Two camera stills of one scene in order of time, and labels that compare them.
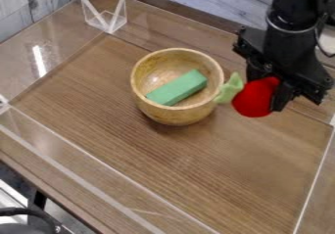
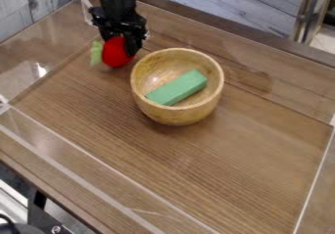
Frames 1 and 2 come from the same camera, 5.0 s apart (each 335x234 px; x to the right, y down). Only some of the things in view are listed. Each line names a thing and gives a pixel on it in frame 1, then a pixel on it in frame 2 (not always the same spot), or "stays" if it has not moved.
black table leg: (39, 200) stays
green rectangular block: (180, 88) stays
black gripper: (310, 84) to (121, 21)
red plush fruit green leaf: (252, 98) to (110, 51)
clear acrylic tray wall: (87, 173) stays
